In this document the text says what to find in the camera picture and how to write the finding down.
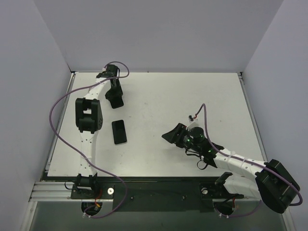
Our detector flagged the black phone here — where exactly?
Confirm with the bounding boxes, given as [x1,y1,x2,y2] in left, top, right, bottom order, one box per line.
[109,96,124,109]
[112,120,127,145]

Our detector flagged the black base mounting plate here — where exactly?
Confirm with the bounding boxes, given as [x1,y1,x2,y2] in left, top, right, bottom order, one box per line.
[70,177,243,215]

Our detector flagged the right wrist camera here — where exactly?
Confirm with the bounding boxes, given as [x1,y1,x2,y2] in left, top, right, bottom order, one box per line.
[187,115,199,130]

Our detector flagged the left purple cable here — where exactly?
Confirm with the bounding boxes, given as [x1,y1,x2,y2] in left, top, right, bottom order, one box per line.
[49,61,130,219]

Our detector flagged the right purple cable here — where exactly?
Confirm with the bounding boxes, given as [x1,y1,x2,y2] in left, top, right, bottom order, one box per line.
[192,103,304,218]

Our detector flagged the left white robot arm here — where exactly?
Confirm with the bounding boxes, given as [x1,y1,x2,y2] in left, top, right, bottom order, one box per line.
[75,64,124,198]

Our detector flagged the purple cable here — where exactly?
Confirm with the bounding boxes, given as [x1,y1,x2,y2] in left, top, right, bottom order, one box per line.
[192,103,304,218]
[49,61,130,219]

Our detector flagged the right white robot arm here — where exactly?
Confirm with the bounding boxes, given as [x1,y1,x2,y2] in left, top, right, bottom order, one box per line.
[162,123,300,214]

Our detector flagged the aluminium frame rail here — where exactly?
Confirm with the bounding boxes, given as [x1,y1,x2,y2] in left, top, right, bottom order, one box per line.
[28,72,289,205]

